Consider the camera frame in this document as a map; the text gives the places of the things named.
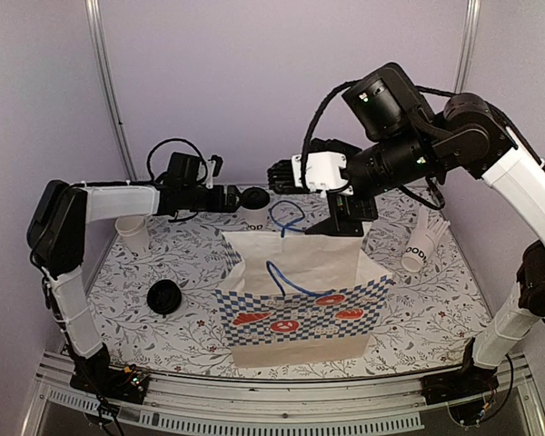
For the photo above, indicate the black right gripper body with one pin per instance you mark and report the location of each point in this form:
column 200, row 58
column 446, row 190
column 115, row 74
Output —
column 364, row 210

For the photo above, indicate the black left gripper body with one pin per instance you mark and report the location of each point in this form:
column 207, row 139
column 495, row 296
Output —
column 216, row 204

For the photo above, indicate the black plastic cup lid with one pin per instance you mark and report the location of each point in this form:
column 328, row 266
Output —
column 255, row 198

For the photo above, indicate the checkered paper takeout bag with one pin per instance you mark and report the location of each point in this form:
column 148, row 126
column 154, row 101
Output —
column 292, row 298

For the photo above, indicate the stack of white paper cups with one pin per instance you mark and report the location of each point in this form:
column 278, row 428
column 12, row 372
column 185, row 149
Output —
column 133, row 231

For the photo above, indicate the stack of black cup lids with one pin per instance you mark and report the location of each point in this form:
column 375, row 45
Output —
column 164, row 297

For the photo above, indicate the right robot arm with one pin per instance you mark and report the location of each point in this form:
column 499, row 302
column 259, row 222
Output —
column 410, row 142

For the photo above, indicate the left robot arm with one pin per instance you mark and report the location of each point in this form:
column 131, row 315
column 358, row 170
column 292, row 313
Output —
column 179, row 179

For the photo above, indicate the white cup holding straws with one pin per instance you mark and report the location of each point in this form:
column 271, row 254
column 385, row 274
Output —
column 419, row 248

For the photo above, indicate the bundle of white wrapped straws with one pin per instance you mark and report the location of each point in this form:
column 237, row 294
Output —
column 436, row 227

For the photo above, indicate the floral patterned table mat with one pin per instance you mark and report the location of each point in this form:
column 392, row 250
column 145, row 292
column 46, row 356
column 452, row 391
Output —
column 424, row 323

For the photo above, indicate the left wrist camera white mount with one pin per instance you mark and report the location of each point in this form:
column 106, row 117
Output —
column 213, row 167

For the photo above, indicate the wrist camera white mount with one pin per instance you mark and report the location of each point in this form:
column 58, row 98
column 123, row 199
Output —
column 323, row 174
column 213, row 167

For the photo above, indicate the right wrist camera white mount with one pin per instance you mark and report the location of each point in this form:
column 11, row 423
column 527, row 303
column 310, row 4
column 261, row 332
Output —
column 323, row 174

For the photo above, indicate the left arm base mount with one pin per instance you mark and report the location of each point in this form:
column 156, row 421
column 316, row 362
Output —
column 129, row 384

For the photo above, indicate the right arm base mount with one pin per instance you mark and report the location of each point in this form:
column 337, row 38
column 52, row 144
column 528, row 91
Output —
column 458, row 384

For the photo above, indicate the grey slotted cable duct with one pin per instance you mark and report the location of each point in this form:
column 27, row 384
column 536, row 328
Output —
column 217, row 407

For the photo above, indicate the left aluminium frame post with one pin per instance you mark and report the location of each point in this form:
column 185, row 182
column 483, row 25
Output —
column 96, row 28

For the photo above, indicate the aluminium frame post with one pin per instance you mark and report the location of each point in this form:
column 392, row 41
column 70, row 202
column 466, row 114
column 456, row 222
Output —
column 96, row 28
column 468, row 42

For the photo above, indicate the right aluminium frame post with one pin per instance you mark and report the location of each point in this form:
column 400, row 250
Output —
column 468, row 42

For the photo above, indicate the aluminium table edge rail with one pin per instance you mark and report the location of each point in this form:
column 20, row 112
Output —
column 55, row 371

